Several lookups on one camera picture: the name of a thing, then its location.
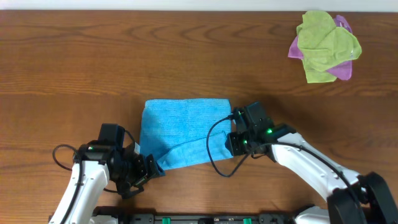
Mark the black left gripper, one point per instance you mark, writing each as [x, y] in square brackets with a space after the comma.
[144, 170]

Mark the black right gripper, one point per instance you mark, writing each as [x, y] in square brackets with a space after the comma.
[232, 139]

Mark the blue microfiber cloth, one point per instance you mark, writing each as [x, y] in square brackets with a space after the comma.
[178, 133]

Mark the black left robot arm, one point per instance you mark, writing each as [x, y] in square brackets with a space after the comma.
[97, 163]

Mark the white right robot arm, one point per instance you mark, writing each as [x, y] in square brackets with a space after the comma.
[350, 196]

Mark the purple microfiber cloth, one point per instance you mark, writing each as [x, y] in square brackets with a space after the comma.
[342, 71]

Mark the green microfiber cloth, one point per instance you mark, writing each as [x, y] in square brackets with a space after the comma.
[323, 44]

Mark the black mounting rail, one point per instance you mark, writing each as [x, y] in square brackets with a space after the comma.
[202, 218]

